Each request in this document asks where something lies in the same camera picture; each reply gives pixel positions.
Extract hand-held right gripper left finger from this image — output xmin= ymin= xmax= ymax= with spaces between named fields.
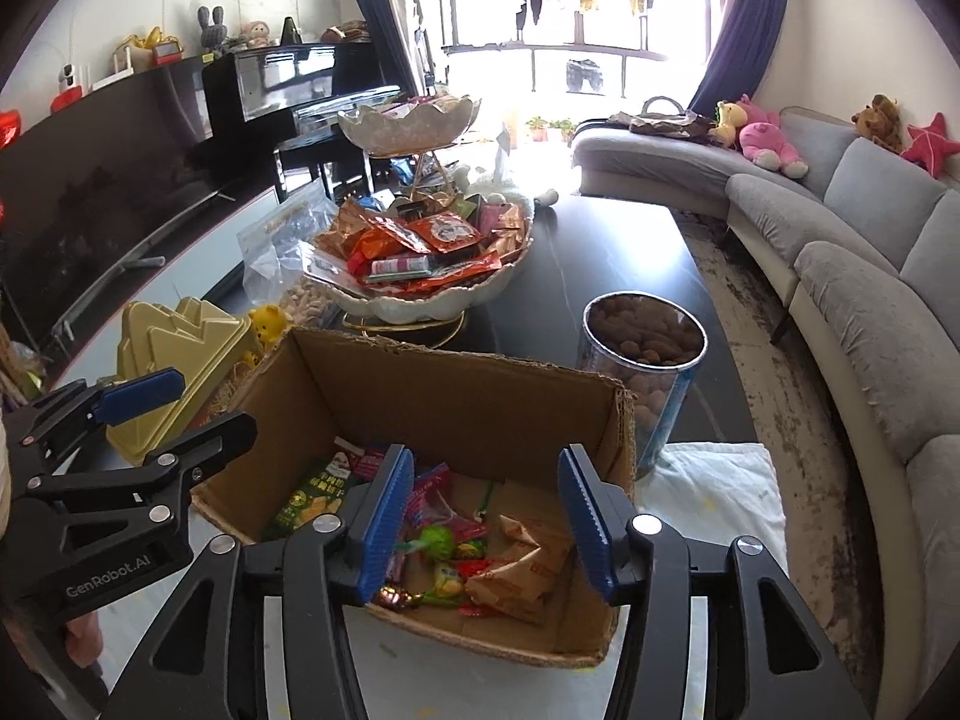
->
xmin=97 ymin=446 xmax=415 ymax=720

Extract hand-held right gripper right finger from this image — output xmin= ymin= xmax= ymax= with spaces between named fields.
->
xmin=556 ymin=444 xmax=875 ymax=720

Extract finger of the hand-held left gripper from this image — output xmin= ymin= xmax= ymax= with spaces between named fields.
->
xmin=22 ymin=412 xmax=257 ymax=535
xmin=4 ymin=369 xmax=186 ymax=460

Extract green lollipop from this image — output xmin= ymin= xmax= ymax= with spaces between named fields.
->
xmin=396 ymin=523 xmax=490 ymax=568

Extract green snack packet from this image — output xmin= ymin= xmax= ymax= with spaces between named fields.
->
xmin=261 ymin=465 xmax=350 ymax=542

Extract tan snack packet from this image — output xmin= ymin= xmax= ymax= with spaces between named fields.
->
xmin=463 ymin=540 xmax=569 ymax=629

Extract brown cardboard box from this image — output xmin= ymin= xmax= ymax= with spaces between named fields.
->
xmin=191 ymin=326 xmax=638 ymax=670

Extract person's left hand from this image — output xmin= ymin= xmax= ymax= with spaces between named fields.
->
xmin=64 ymin=607 xmax=106 ymax=672

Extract white cloth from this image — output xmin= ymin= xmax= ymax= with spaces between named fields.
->
xmin=634 ymin=441 xmax=790 ymax=601

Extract clear canister of nuts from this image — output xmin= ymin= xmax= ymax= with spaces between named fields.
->
xmin=576 ymin=291 xmax=709 ymax=482

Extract clear plastic bag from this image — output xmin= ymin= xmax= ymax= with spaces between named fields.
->
xmin=235 ymin=180 xmax=340 ymax=316

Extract black flat television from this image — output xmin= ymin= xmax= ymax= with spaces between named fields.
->
xmin=0 ymin=60 xmax=227 ymax=362

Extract white tiered scalloped bowl stand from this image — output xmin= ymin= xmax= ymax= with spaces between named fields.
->
xmin=298 ymin=94 xmax=538 ymax=350

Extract patterned rug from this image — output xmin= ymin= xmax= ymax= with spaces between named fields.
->
xmin=675 ymin=210 xmax=905 ymax=702

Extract pile of snack packets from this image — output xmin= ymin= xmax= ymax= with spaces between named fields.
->
xmin=313 ymin=193 xmax=527 ymax=298

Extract black upright piano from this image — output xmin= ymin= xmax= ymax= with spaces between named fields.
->
xmin=201 ymin=41 xmax=407 ymax=205

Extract yellow ornament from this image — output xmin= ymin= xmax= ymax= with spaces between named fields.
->
xmin=112 ymin=28 xmax=164 ymax=74

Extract grey curved sofa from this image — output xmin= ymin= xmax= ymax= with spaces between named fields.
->
xmin=572 ymin=108 xmax=960 ymax=695

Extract grey rabbit figure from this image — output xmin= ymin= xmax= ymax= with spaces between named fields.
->
xmin=196 ymin=5 xmax=229 ymax=59

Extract potted green plants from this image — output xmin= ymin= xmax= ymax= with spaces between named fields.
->
xmin=524 ymin=115 xmax=578 ymax=145

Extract brown handbag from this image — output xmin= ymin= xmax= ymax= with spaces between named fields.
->
xmin=610 ymin=96 xmax=715 ymax=143

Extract yellow plush toy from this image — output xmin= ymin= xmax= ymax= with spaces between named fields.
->
xmin=708 ymin=100 xmax=745 ymax=149

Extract pink plush toy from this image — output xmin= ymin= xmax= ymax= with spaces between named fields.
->
xmin=738 ymin=94 xmax=809 ymax=179

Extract hanging blue jeans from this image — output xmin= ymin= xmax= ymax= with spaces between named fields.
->
xmin=564 ymin=58 xmax=605 ymax=95

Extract blue curtain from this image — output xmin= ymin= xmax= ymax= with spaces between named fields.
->
xmin=687 ymin=0 xmax=790 ymax=119
xmin=340 ymin=0 xmax=437 ymax=104

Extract brown lion plush toy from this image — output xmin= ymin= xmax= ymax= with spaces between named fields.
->
xmin=852 ymin=94 xmax=904 ymax=154

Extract pink star pillow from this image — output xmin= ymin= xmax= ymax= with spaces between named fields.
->
xmin=899 ymin=112 xmax=960 ymax=181

